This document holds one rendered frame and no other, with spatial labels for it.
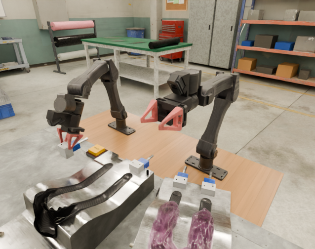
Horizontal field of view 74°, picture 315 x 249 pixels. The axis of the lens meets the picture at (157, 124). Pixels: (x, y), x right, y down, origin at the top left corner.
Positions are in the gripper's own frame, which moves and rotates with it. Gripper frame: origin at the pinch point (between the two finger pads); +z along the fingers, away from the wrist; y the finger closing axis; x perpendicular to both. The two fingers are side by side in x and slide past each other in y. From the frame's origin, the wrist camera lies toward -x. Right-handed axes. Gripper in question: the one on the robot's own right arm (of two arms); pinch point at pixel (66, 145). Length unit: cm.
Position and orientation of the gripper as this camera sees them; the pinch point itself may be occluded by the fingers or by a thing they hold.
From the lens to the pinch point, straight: 97.9
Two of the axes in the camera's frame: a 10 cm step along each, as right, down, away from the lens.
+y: 8.1, 2.8, -5.1
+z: -2.8, 9.6, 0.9
